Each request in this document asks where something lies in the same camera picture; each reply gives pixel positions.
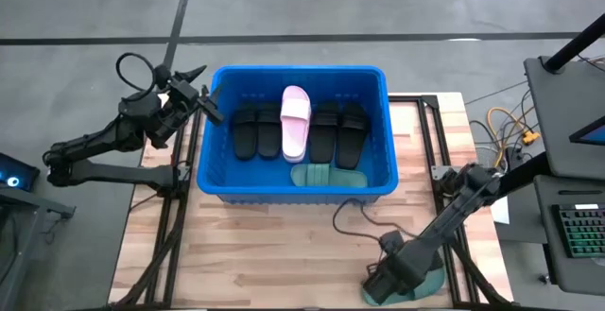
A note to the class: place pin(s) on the green slide sandal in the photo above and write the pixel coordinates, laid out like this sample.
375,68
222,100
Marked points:
432,282
340,178

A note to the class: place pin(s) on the pink slide sandal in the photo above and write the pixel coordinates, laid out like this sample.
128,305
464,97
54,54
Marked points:
295,126

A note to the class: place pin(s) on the backlit black keyboard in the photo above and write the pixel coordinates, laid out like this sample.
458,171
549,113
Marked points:
581,230

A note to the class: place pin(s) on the white paper sheet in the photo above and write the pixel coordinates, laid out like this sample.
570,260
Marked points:
501,212

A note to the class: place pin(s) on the black slanted stand bar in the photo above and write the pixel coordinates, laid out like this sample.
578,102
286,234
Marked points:
524,171

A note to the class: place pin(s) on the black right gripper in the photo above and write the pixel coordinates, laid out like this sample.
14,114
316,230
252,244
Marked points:
406,268

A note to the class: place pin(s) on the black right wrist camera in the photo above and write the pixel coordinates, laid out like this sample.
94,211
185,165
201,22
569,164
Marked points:
391,242

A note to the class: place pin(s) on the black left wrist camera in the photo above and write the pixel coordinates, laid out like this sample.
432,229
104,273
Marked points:
163,75

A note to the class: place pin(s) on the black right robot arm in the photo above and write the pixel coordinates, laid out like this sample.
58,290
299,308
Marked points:
454,216

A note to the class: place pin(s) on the black round pole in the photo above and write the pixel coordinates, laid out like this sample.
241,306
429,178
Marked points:
572,47

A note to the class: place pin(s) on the grey desk with keyboard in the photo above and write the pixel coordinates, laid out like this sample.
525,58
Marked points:
543,235

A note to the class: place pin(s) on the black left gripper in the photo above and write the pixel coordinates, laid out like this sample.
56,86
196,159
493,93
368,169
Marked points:
177,105

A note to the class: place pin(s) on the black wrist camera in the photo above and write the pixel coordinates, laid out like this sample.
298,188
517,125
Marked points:
163,75
391,242

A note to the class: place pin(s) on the black slide sandal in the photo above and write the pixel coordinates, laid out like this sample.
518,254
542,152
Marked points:
245,136
350,136
270,136
323,136

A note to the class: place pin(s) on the black pen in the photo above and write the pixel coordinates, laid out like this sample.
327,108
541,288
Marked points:
574,192

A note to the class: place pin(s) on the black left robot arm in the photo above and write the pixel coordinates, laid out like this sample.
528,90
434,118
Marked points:
94,141

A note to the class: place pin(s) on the grey metal cart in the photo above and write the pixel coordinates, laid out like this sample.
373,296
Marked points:
33,200

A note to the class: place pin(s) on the tablet with blue screen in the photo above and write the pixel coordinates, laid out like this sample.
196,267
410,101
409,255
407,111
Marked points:
596,135

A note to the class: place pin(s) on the black device with blue light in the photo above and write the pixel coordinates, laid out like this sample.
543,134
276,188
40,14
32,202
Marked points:
19,171

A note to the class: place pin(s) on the black aluminium table frame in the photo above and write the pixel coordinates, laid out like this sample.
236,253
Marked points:
429,100

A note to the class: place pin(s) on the grey desk top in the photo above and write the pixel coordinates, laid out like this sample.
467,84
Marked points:
558,103

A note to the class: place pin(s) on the blue plastic bin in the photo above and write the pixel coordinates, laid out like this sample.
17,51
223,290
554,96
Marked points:
264,178

